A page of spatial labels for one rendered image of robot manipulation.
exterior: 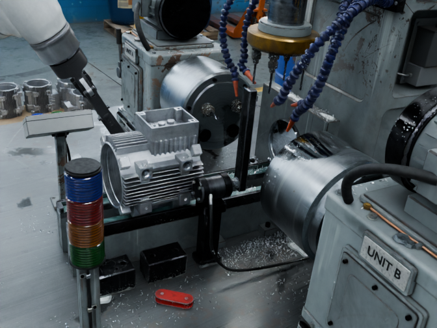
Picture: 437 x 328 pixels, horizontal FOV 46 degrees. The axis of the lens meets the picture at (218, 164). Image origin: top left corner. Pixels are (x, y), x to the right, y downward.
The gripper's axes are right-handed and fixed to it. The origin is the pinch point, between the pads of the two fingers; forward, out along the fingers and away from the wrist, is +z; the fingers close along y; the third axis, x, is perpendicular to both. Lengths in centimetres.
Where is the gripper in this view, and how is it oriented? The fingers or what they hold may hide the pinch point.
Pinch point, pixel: (111, 124)
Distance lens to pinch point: 124.8
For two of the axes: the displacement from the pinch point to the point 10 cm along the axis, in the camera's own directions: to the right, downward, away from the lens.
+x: -8.0, 5.8, -1.5
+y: -4.7, -4.4, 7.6
